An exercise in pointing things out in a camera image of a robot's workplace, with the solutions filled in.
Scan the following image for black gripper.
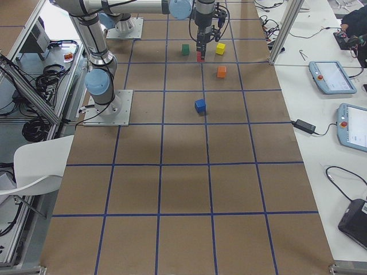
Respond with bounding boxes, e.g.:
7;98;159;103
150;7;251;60
196;11;221;61

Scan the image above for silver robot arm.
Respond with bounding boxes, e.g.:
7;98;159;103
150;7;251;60
54;1;227;116

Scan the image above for green block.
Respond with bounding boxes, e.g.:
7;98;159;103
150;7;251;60
181;44;190;56

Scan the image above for yellow block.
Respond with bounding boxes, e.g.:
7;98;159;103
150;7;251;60
215;43;226;56

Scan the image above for orange block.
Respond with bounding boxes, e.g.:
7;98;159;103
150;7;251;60
217;66;227;78

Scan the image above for blue block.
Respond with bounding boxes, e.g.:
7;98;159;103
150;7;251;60
194;99;206;113

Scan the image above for black power adapter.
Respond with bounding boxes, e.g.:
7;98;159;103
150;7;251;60
291;119;316;134

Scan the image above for upper teach pendant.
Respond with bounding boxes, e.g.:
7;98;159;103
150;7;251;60
309;61;357;95

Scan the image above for teach pendant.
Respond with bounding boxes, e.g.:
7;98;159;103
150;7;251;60
337;103;366;152
309;61;357;95

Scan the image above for grey control box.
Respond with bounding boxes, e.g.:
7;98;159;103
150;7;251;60
19;17;50;61

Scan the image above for lower teach pendant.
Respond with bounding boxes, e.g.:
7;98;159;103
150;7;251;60
337;103;366;152

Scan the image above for white chair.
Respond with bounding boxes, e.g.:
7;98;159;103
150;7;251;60
1;135;74;196

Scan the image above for black device on table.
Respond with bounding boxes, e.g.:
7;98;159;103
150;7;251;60
338;199;366;249

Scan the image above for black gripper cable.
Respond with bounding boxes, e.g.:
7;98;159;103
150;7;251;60
188;2;230;44

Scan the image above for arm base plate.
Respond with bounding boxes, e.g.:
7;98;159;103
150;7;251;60
83;89;134;127
107;17;144;40

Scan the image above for aluminium frame post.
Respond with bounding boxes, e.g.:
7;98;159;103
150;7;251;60
269;0;304;65

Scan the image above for coiled black cables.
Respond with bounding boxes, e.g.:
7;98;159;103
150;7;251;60
22;117;52;143

